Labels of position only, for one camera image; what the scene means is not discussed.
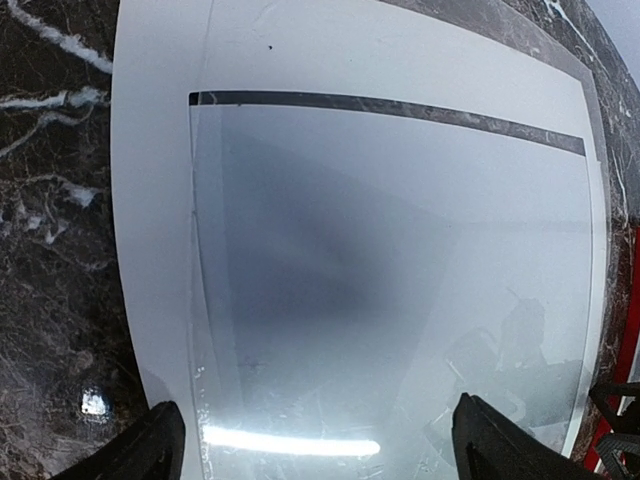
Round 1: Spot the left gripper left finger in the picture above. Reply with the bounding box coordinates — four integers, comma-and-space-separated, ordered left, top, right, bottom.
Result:
53, 401, 186, 480

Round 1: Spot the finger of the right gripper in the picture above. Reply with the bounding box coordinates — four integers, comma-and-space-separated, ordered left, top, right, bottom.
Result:
589, 382, 639, 479

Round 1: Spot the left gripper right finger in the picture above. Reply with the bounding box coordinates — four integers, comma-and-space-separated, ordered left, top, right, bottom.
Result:
452, 393, 585, 479

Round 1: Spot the clear acrylic sheet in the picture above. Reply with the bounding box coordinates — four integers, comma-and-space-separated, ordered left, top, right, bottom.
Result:
187, 0, 614, 480

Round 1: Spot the white mat board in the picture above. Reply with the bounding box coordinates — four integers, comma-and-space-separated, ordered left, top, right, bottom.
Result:
109, 0, 609, 459

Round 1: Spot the red wooden picture frame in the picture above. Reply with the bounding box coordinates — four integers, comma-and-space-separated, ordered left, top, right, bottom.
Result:
591, 250, 639, 479

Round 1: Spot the autumn forest photo print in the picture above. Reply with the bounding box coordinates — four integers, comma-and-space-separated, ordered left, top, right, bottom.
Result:
191, 105, 593, 479

